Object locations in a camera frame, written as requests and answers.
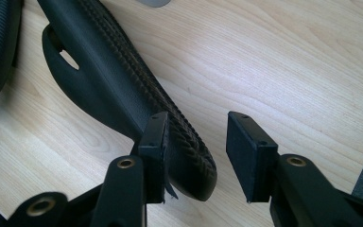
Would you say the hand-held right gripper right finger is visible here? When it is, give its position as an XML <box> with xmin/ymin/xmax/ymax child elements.
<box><xmin>225</xmin><ymin>111</ymin><xmax>363</xmax><ymax>227</ymax></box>

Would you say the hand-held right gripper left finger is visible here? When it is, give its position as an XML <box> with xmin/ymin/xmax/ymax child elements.
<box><xmin>90</xmin><ymin>111</ymin><xmax>179</xmax><ymax>227</ymax></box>

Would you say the grey round object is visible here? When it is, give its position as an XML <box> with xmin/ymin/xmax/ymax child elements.
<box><xmin>135</xmin><ymin>0</ymin><xmax>173</xmax><ymax>9</ymax></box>

